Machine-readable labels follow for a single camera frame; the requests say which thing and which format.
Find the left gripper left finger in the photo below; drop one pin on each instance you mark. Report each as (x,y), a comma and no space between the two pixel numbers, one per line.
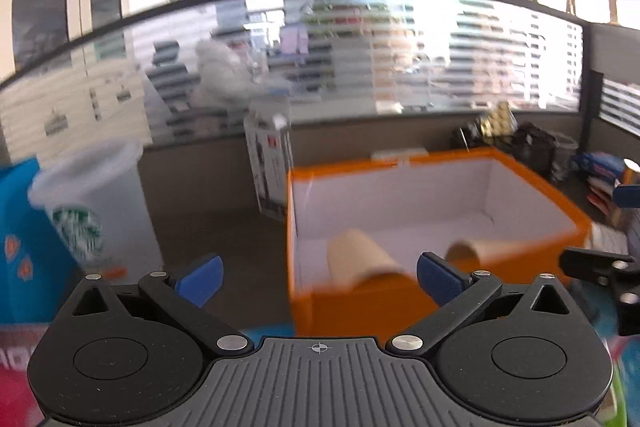
(182,296)

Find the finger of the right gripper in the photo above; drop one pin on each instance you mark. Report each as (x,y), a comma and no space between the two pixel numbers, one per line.
(627,195)
(599,267)

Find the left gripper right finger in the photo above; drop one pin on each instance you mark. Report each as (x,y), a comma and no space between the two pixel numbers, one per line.
(461,299)

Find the stack of books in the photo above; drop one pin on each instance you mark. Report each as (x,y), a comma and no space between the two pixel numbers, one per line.
(603,172)

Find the black mesh desk organizer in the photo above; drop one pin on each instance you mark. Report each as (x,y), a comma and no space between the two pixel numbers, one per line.
(548,153)

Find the orange storage box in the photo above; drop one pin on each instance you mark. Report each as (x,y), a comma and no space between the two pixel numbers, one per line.
(478,210)

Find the white Starbucks cup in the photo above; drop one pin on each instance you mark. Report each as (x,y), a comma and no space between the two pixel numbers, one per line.
(94,199)

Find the blue printed bag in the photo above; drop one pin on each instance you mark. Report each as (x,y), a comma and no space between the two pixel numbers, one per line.
(37,271)

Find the tall white carton box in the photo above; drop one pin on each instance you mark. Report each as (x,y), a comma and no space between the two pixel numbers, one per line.
(267,135)

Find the glass office partition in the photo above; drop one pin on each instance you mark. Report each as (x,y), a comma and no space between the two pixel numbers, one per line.
(192,70)

